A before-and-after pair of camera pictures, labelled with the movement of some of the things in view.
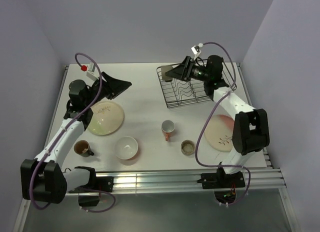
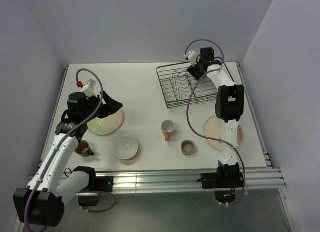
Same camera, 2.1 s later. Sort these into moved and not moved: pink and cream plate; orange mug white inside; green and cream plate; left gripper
Moved: left gripper
Not moved: pink and cream plate; green and cream plate; orange mug white inside
